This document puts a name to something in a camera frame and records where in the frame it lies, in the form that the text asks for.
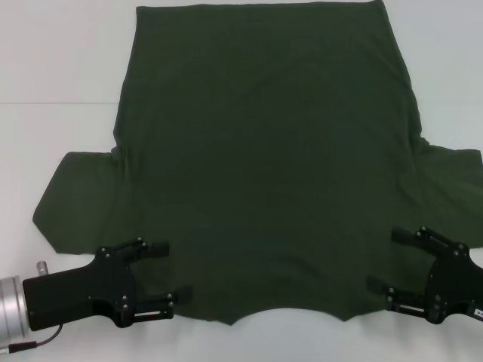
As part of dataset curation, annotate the left arm connector cable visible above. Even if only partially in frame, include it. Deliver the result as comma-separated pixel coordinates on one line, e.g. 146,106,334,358
0,324,64,354

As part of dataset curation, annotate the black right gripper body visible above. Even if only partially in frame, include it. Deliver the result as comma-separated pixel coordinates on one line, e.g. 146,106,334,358
424,244,483,324

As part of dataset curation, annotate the dark green t-shirt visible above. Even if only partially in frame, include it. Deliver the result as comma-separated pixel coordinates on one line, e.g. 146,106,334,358
31,0,483,328

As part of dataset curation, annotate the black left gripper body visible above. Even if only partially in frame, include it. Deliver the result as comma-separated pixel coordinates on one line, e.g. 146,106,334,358
22,247,136,332

